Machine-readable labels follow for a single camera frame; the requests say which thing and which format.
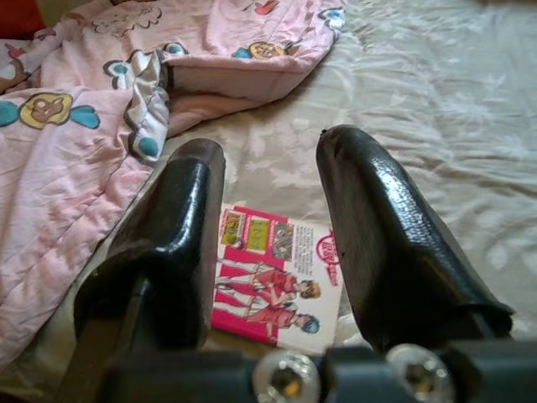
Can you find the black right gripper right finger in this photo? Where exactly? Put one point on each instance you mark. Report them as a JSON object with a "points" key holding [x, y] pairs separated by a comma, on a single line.
{"points": [[390, 252]]}

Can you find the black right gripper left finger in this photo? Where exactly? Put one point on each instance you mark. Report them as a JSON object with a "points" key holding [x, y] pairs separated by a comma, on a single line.
{"points": [[168, 252]]}

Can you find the pink and white comic book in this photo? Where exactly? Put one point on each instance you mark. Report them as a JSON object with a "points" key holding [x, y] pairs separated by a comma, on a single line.
{"points": [[272, 294]]}

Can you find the pink cartoon print blanket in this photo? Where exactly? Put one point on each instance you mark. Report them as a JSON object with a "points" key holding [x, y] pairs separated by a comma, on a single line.
{"points": [[63, 189]]}

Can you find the bed with beige floral sheet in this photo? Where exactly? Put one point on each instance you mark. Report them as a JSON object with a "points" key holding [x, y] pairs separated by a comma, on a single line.
{"points": [[419, 105]]}

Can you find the long red cushion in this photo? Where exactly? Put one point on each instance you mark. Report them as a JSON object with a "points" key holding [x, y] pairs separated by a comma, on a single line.
{"points": [[17, 17]]}

